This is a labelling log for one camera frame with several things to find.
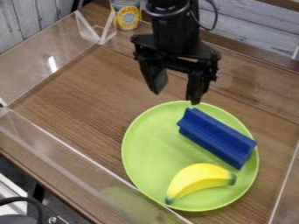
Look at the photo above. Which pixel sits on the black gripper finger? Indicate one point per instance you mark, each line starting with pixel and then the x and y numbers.
pixel 197 85
pixel 155 74

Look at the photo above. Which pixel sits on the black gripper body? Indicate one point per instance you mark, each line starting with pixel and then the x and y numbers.
pixel 175 39

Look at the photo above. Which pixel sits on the yellow toy banana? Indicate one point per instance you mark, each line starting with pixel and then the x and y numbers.
pixel 197 177

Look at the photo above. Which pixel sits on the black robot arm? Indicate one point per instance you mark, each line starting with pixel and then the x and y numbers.
pixel 180 4

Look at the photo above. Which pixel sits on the green round plate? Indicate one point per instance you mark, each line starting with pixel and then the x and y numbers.
pixel 155 152

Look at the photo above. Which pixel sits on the yellow labelled tin can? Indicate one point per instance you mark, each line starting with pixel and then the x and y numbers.
pixel 128 13

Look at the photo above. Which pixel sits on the blue star-shaped block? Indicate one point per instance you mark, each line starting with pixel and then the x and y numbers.
pixel 216 137

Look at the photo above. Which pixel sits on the clear acrylic corner bracket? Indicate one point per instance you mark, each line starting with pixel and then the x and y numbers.
pixel 95 33

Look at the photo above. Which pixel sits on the clear acrylic front wall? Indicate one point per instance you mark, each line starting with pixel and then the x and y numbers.
pixel 96 191

